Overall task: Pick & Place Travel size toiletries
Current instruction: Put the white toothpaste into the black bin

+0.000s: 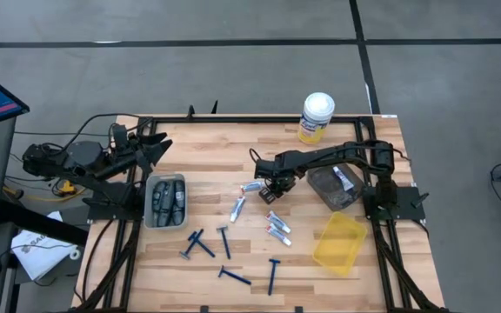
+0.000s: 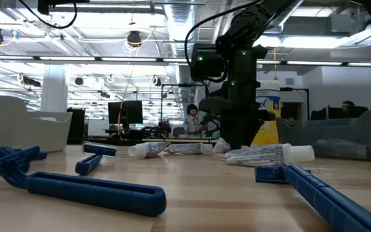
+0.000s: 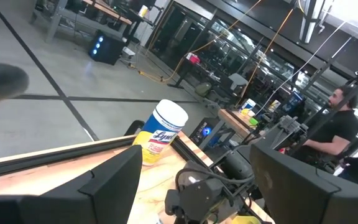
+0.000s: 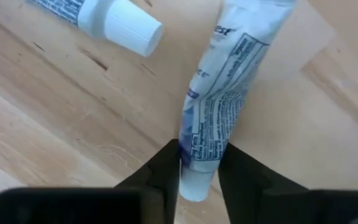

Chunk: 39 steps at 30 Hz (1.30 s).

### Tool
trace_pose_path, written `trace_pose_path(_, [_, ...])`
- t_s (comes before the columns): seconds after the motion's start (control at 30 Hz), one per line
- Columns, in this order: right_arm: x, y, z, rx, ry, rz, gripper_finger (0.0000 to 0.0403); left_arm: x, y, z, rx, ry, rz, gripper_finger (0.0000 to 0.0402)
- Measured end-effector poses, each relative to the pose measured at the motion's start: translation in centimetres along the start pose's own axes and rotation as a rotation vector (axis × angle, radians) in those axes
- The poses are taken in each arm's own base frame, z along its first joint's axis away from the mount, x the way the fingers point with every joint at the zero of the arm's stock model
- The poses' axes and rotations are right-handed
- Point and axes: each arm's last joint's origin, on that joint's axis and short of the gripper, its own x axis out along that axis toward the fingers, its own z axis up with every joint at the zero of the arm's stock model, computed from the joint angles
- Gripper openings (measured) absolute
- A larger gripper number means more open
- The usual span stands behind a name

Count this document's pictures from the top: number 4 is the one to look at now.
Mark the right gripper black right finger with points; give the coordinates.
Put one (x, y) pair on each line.
(247, 193)

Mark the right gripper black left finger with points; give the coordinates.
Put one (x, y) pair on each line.
(160, 174)

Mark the small white toothpaste tube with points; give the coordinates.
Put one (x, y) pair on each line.
(219, 93)
(120, 25)

